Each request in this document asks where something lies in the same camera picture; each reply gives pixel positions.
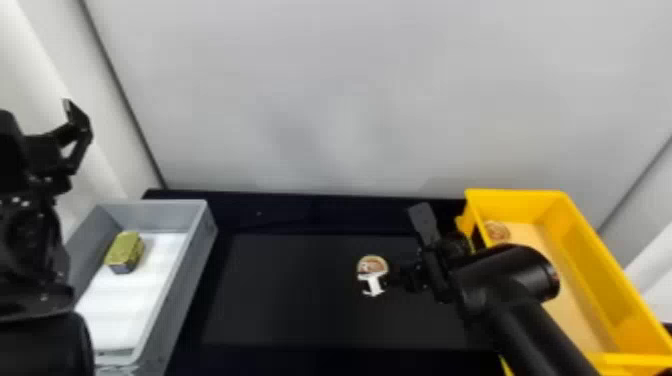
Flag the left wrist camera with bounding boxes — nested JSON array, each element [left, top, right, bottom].
[[0, 109, 29, 197]]

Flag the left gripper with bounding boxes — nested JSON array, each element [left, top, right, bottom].
[[21, 97, 95, 197]]

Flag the grey rectangular box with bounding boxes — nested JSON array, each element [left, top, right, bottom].
[[66, 198, 220, 376]]

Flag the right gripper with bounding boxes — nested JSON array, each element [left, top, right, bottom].
[[389, 240, 459, 307]]

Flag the yellow rectangular box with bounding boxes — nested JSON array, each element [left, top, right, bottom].
[[454, 188, 672, 376]]

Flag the black mat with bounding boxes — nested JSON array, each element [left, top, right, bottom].
[[201, 232, 476, 350]]

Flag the yellow can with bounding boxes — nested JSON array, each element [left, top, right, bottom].
[[482, 220, 514, 246], [356, 254, 391, 298]]

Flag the white foam pad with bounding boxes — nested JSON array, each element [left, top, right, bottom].
[[74, 230, 190, 354]]

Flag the yellow green packet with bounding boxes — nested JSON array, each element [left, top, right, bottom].
[[103, 230, 147, 276]]

